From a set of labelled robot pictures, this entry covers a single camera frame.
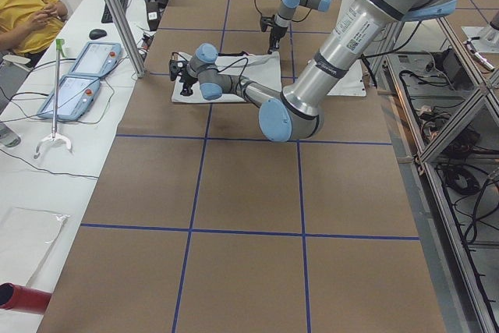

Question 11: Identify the white camera stand post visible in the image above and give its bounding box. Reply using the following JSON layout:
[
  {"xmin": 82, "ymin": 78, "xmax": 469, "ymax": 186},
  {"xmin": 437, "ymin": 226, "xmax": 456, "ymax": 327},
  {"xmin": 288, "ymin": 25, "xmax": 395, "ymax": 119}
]
[{"xmin": 307, "ymin": 0, "xmax": 375, "ymax": 97}]

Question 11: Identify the aluminium frame post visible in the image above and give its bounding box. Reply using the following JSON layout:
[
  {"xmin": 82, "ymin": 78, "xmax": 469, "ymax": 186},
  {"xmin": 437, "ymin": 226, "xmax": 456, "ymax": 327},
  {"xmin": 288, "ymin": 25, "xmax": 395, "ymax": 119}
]
[{"xmin": 104, "ymin": 0, "xmax": 145, "ymax": 79}]

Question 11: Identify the black keyboard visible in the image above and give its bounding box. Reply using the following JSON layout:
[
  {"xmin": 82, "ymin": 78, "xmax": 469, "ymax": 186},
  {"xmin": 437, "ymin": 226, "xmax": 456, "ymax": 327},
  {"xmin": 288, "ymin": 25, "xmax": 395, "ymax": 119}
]
[{"xmin": 101, "ymin": 0, "xmax": 131, "ymax": 24}]

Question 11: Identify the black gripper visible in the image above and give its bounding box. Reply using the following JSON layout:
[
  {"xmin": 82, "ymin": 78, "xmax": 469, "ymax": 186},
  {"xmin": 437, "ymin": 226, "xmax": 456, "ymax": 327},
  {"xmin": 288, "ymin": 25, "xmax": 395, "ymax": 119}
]
[
  {"xmin": 180, "ymin": 73, "xmax": 198, "ymax": 97},
  {"xmin": 267, "ymin": 24, "xmax": 288, "ymax": 54}
]

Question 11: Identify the lower blue teach pendant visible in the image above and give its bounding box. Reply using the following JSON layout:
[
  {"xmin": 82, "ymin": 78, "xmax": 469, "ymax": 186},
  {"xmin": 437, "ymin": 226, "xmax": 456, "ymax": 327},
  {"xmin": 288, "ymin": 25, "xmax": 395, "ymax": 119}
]
[{"xmin": 57, "ymin": 75, "xmax": 101, "ymax": 122}]

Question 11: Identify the red cylinder tube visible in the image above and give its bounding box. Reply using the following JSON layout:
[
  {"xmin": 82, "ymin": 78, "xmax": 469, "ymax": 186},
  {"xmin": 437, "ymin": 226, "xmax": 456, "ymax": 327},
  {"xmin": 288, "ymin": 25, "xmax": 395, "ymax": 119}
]
[{"xmin": 1, "ymin": 283, "xmax": 52, "ymax": 314}]

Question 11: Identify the reacher grabber tool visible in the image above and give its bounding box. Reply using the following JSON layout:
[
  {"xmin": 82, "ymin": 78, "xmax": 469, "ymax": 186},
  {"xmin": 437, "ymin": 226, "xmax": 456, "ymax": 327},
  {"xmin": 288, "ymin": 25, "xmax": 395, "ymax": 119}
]
[{"xmin": 34, "ymin": 38, "xmax": 73, "ymax": 159}]

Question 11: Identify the blue teach pendant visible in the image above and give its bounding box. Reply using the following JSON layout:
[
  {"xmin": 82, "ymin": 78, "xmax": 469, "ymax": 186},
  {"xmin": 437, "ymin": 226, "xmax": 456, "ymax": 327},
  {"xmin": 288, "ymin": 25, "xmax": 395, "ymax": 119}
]
[
  {"xmin": 69, "ymin": 41, "xmax": 122, "ymax": 77},
  {"xmin": 57, "ymin": 75, "xmax": 101, "ymax": 122}
]

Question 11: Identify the grey cartoon print t-shirt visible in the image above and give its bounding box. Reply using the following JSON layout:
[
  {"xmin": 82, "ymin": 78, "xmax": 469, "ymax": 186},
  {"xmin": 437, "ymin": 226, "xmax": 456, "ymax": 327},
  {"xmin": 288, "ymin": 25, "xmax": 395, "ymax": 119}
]
[{"xmin": 172, "ymin": 44, "xmax": 282, "ymax": 106}]

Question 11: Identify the clear plastic bag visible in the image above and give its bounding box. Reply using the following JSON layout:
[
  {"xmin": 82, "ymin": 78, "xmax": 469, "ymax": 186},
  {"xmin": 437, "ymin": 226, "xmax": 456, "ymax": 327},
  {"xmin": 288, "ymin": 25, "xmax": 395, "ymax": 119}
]
[{"xmin": 1, "ymin": 207, "xmax": 69, "ymax": 285}]

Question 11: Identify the upper blue teach pendant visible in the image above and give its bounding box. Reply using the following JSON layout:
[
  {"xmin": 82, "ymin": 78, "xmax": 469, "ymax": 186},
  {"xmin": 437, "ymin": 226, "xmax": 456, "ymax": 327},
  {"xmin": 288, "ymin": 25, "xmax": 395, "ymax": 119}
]
[{"xmin": 69, "ymin": 41, "xmax": 122, "ymax": 77}]

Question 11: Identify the black computer mouse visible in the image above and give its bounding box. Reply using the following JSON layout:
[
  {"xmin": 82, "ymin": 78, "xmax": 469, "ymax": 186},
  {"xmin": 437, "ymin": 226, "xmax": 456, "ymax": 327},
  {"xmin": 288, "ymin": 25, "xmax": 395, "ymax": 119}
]
[{"xmin": 88, "ymin": 29, "xmax": 108, "ymax": 40}]

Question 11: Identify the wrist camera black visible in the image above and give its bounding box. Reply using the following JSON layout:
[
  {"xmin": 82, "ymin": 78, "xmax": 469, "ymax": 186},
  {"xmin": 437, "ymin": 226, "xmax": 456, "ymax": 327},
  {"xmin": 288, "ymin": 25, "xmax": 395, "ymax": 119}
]
[
  {"xmin": 169, "ymin": 58, "xmax": 189, "ymax": 82},
  {"xmin": 260, "ymin": 16, "xmax": 274, "ymax": 32}
]

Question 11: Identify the person in yellow shirt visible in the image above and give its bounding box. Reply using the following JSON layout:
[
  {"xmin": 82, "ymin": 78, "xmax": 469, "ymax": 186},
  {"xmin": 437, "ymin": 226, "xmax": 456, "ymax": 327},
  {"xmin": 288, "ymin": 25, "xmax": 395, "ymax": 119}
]
[{"xmin": 1, "ymin": 0, "xmax": 69, "ymax": 59}]

